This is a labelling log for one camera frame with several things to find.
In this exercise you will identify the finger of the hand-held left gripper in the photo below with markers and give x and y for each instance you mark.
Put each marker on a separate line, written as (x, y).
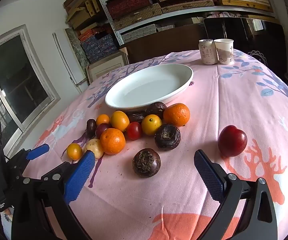
(37, 151)

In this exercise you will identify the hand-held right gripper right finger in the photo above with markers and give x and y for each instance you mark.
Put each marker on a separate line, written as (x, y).
(207, 177)

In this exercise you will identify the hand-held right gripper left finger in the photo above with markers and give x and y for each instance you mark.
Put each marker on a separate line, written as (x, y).
(80, 177)

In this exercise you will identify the small orange tomato front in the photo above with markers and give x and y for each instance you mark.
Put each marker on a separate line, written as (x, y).
(74, 151)

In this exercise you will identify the pale yellow round fruit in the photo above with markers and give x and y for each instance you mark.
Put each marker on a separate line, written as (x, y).
(96, 147)

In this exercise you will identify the orange mandarin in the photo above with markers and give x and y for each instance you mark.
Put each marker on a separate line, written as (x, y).
(112, 141)

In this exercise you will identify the small red plum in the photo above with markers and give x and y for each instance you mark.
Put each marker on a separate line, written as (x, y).
(102, 130)

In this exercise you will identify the small orange citrus fruit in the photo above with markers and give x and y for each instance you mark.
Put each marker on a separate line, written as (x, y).
(103, 119)

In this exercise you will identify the yellow citrus fruit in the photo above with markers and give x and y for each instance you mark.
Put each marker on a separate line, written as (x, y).
(151, 124)
(119, 120)

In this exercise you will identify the large orange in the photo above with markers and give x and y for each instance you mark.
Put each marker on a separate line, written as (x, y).
(176, 115)

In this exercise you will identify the white oval plate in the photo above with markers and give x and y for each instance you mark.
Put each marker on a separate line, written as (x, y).
(146, 87)

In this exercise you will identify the large red plum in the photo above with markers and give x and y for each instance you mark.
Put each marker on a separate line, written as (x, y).
(232, 141)

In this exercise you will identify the pink printed tablecloth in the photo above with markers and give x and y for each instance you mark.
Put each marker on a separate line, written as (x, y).
(146, 205)

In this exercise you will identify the red cherry tomato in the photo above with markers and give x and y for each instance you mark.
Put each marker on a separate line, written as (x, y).
(134, 130)

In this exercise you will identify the sliding glass window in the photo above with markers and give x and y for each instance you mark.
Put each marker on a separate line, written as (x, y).
(16, 80)

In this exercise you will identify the white long board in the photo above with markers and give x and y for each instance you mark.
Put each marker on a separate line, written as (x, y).
(65, 57)

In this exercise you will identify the grey marbled panel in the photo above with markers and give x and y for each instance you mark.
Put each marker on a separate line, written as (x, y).
(76, 45)

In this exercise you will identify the stack of blue floral boxes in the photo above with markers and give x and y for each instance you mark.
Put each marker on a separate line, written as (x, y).
(99, 46)

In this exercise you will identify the white drink can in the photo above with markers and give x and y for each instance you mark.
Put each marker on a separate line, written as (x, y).
(206, 51)

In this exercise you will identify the white paper cup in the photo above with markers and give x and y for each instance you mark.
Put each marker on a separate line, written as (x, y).
(224, 51)

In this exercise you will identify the brown wooden board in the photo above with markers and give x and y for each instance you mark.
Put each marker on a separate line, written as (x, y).
(164, 42)

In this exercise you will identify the stack of tan boxes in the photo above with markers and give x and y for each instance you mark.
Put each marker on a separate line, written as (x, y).
(81, 12)

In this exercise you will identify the metal shelf rack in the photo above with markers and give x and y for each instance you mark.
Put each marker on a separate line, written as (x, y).
(184, 11)

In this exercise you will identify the shelf of woven flat boxes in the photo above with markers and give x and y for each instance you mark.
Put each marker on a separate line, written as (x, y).
(134, 5)

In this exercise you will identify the wooden picture frame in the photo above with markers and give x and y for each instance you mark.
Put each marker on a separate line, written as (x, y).
(106, 66)

